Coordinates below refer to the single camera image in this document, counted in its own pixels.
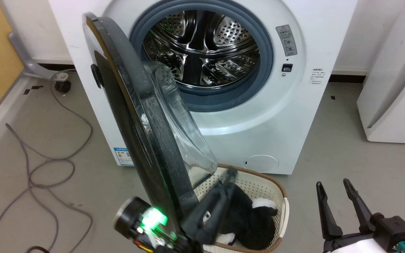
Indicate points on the white boxy appliance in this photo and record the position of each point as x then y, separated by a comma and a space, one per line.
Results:
392, 105

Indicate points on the cream perforated laundry basket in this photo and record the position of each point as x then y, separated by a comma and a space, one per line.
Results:
258, 182

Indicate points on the blue white energy label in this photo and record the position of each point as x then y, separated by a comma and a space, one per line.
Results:
123, 156

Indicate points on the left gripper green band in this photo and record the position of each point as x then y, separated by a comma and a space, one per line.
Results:
135, 218

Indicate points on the black and white garment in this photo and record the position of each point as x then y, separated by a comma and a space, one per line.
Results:
248, 225

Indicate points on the grey rubber door gasket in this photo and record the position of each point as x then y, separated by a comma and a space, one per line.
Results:
223, 102

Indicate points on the black caster wheel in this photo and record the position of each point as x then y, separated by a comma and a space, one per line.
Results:
63, 86

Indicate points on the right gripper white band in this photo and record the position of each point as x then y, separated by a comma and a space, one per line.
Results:
394, 232

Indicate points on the black round washer door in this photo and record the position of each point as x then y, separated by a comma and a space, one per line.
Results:
125, 116

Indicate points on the grey warning sticker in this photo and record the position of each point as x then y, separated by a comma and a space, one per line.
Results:
286, 40

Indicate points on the white front-load washing machine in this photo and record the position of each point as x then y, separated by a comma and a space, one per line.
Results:
294, 123

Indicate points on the grey metal stand leg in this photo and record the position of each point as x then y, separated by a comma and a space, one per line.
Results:
30, 65

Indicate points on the small printed text label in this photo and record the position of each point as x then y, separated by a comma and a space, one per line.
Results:
318, 76

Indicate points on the steel perforated washer drum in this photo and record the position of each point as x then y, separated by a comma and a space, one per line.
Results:
202, 42

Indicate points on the black door latch socket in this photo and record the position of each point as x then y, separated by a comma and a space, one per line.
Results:
287, 67

